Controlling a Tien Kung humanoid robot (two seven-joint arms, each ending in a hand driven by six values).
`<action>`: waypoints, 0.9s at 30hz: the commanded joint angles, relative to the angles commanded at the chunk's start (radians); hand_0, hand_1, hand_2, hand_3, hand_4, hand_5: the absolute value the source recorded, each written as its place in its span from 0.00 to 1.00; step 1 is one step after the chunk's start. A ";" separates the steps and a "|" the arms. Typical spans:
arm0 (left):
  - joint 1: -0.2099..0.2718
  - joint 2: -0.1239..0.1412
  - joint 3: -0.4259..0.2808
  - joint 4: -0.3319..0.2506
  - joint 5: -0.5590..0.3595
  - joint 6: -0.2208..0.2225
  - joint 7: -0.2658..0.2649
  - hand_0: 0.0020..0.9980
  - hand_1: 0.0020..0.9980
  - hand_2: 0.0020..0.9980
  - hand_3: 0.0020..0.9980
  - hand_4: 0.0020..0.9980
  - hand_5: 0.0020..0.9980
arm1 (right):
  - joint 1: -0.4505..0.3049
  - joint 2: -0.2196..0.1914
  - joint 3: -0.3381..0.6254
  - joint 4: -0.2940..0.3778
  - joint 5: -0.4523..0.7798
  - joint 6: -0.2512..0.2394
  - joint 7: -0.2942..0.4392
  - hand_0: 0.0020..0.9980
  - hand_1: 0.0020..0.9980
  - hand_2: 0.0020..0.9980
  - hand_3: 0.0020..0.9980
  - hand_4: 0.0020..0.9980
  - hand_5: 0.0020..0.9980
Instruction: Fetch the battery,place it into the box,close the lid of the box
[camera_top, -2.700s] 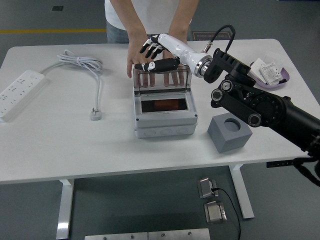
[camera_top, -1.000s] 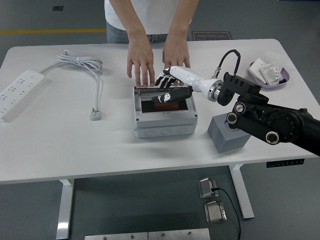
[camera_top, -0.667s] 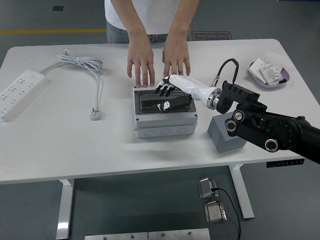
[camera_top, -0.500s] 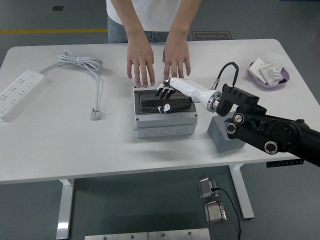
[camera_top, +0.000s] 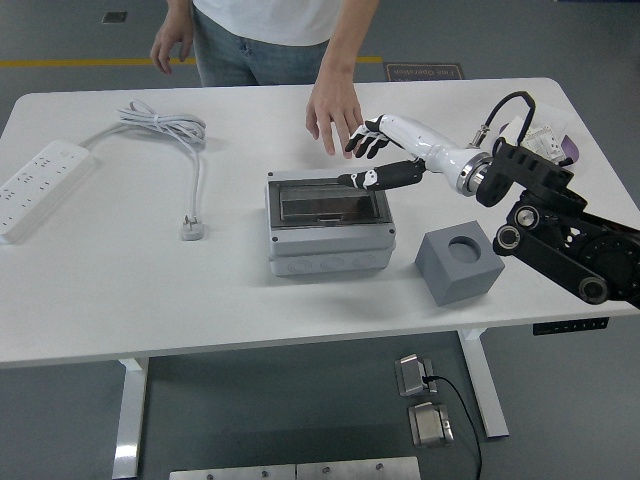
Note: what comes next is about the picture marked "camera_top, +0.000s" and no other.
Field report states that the person's left hand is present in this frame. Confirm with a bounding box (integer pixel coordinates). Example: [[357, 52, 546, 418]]
[[305, 81, 365, 160]]

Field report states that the person's right hand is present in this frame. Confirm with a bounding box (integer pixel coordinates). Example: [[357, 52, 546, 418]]
[[150, 19, 194, 76]]

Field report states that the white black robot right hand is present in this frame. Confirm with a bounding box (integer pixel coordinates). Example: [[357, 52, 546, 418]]
[[335, 113, 474, 192]]

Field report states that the transparent hinged box lid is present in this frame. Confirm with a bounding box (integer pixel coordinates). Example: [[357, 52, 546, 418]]
[[267, 177, 387, 232]]

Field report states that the grey plastic junction box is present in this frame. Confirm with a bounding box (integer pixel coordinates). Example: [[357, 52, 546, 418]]
[[264, 167, 397, 277]]

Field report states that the person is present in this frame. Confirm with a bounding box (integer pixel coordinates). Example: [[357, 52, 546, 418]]
[[192, 0, 346, 86]]

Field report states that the clear plastic bag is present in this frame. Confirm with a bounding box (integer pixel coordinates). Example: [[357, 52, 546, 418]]
[[529, 102, 571, 134]]

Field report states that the grey block with round hole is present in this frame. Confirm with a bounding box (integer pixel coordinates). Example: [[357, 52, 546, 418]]
[[414, 218, 505, 307]]

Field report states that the purple tray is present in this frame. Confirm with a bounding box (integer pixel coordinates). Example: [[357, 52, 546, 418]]
[[498, 115, 581, 164]]

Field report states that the white power strip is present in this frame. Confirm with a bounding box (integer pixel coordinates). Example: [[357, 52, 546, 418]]
[[0, 139, 97, 245]]

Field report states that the black table control panel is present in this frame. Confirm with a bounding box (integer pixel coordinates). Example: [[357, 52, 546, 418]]
[[532, 317, 610, 336]]

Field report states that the white table leg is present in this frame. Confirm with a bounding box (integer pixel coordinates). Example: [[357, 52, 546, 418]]
[[110, 357, 150, 480], [458, 329, 510, 441]]

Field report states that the white wall socket panel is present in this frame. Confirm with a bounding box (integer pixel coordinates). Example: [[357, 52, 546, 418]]
[[522, 127, 564, 161]]

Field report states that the white power cord with plug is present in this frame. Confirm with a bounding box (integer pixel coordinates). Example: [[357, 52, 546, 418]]
[[79, 98, 209, 243]]

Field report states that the black floor cable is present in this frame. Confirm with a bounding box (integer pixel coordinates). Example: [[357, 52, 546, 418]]
[[422, 374, 484, 480]]

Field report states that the metal base plate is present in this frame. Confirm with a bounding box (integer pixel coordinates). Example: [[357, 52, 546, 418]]
[[168, 463, 297, 480]]

